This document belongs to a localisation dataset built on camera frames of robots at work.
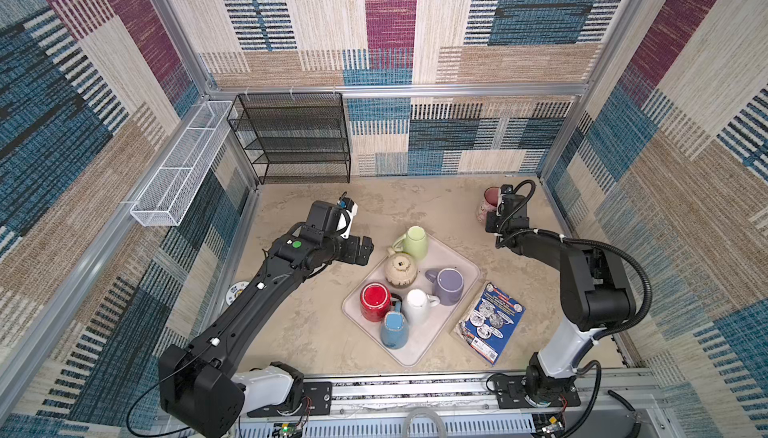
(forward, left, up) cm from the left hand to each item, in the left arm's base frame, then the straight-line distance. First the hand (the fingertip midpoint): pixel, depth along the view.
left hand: (358, 239), depth 78 cm
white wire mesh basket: (+3, +44, +12) cm, 46 cm away
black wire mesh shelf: (+47, +26, -4) cm, 53 cm away
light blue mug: (-19, -9, -11) cm, 24 cm away
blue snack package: (-15, -35, -19) cm, 43 cm away
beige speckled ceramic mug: (-2, -11, -12) cm, 17 cm away
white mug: (-14, -15, -11) cm, 23 cm away
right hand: (+17, -44, -13) cm, 48 cm away
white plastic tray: (-18, -17, -21) cm, 33 cm away
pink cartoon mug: (+20, -41, -9) cm, 46 cm away
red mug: (-11, -4, -13) cm, 18 cm away
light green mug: (+6, -15, -12) cm, 20 cm away
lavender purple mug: (-5, -25, -16) cm, 30 cm away
